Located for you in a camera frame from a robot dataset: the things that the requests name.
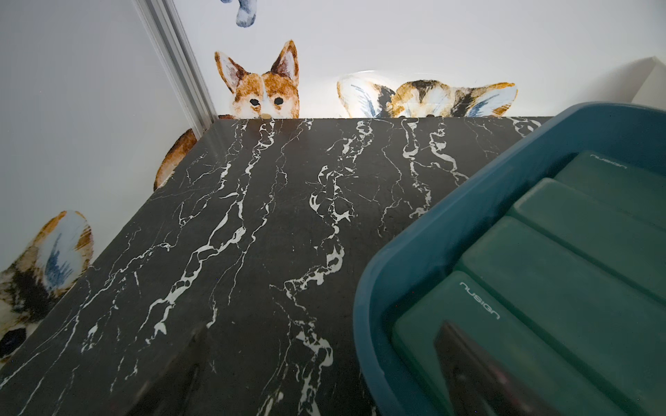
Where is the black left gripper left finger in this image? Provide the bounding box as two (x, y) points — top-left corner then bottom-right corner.
(111, 327), (208, 415)

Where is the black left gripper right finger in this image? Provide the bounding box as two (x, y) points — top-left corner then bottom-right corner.
(434, 321), (560, 415)

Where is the dark green pencil case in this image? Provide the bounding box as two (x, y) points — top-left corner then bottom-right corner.
(507, 179), (665, 304)
(391, 271), (622, 415)
(456, 218), (665, 415)
(555, 151), (665, 229)

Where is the dark green pencil case front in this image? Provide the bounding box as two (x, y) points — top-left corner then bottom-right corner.
(456, 218), (665, 415)

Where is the teal plastic storage box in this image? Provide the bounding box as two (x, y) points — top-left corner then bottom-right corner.
(353, 102), (665, 415)

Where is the white plastic storage box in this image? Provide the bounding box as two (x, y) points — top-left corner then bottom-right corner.
(631, 57), (666, 110)

